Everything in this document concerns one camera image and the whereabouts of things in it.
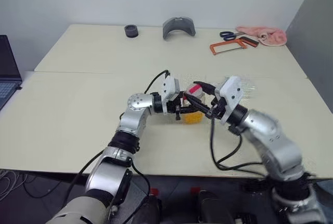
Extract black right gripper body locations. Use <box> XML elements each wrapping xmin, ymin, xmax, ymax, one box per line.
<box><xmin>207</xmin><ymin>85</ymin><xmax>227</xmax><ymax>120</ymax></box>

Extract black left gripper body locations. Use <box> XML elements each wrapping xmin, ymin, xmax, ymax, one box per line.
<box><xmin>166</xmin><ymin>91</ymin><xmax>188</xmax><ymax>121</ymax></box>

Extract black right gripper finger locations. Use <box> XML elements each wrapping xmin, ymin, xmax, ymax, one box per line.
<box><xmin>184</xmin><ymin>94</ymin><xmax>212</xmax><ymax>117</ymax></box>
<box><xmin>193</xmin><ymin>80</ymin><xmax>218</xmax><ymax>96</ymax></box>

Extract yellow drink bottle red label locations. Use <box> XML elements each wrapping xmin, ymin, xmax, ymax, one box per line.
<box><xmin>182</xmin><ymin>82</ymin><xmax>207</xmax><ymax>126</ymax></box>

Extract orange hacksaw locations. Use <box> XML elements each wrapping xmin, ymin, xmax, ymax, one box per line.
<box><xmin>209</xmin><ymin>36</ymin><xmax>260</xmax><ymax>57</ymax></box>

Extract grey curved visor shell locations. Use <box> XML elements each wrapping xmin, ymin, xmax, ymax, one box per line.
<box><xmin>162</xmin><ymin>15</ymin><xmax>197</xmax><ymax>40</ymax></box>

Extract pink towel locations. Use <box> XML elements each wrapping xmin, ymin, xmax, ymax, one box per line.
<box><xmin>235</xmin><ymin>25</ymin><xmax>288</xmax><ymax>47</ymax></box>

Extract dark rounded shape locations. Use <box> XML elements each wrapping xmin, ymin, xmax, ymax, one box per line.
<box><xmin>195</xmin><ymin>189</ymin><xmax>236</xmax><ymax>224</ymax></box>

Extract dark laptop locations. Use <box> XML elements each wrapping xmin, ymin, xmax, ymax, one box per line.
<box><xmin>0</xmin><ymin>34</ymin><xmax>23</xmax><ymax>110</ymax></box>

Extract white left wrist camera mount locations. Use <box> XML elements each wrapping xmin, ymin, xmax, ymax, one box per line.
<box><xmin>160</xmin><ymin>74</ymin><xmax>181</xmax><ymax>114</ymax></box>

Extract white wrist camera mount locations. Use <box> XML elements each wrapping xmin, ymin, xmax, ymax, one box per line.
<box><xmin>160</xmin><ymin>74</ymin><xmax>181</xmax><ymax>114</ymax></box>
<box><xmin>218</xmin><ymin>76</ymin><xmax>245</xmax><ymax>125</ymax></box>

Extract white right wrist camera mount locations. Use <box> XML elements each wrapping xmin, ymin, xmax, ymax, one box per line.
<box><xmin>218</xmin><ymin>76</ymin><xmax>245</xmax><ymax>125</ymax></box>

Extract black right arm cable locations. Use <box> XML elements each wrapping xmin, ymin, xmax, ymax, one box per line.
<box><xmin>209</xmin><ymin>116</ymin><xmax>270</xmax><ymax>177</ymax></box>

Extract blue handled scissors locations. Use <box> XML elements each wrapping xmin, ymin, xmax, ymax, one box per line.
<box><xmin>219</xmin><ymin>30</ymin><xmax>244</xmax><ymax>41</ymax></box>

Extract black round ring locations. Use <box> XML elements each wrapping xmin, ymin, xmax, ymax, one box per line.
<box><xmin>124</xmin><ymin>24</ymin><xmax>139</xmax><ymax>39</ymax></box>

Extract thin black floor cable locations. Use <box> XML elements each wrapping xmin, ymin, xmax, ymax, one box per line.
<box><xmin>22</xmin><ymin>173</ymin><xmax>62</xmax><ymax>199</ymax></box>

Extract white cable bundle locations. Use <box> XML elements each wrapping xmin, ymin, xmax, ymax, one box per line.
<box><xmin>0</xmin><ymin>169</ymin><xmax>20</xmax><ymax>201</ymax></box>

